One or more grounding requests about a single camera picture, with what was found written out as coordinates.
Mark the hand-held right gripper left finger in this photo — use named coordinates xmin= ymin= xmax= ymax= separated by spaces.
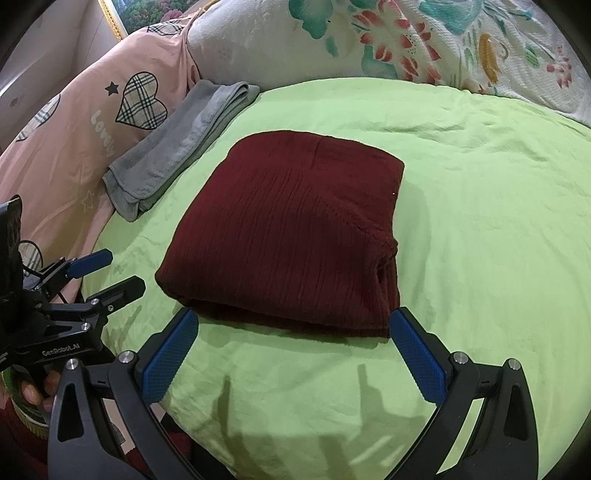
xmin=48 ymin=307 xmax=204 ymax=480

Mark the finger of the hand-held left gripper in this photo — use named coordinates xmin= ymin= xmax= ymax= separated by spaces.
xmin=23 ymin=248 xmax=114 ymax=296
xmin=44 ymin=275 xmax=147 ymax=332

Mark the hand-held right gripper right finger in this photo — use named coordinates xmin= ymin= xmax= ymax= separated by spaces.
xmin=390 ymin=307 xmax=539 ymax=480

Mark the maroon knit hooded sweater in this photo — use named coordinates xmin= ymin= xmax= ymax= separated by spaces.
xmin=154 ymin=130 xmax=406 ymax=340

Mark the person's left hand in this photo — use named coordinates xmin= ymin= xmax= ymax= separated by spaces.
xmin=16 ymin=369 xmax=62 ymax=412

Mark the green round container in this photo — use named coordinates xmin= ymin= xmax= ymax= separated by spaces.
xmin=0 ymin=367 xmax=51 ymax=441

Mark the pink heart print pillow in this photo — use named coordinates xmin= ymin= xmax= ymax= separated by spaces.
xmin=0 ymin=4 xmax=218 ymax=324

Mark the light green bed sheet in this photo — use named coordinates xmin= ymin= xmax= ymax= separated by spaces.
xmin=81 ymin=78 xmax=591 ymax=480

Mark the grey folded towel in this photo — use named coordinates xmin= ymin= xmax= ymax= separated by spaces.
xmin=102 ymin=79 xmax=262 ymax=223

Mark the gold framed landscape picture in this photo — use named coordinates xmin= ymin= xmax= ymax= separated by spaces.
xmin=99 ymin=0 xmax=213 ymax=40

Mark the white floral pillow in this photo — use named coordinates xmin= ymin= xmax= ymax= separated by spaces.
xmin=187 ymin=0 xmax=591 ymax=130

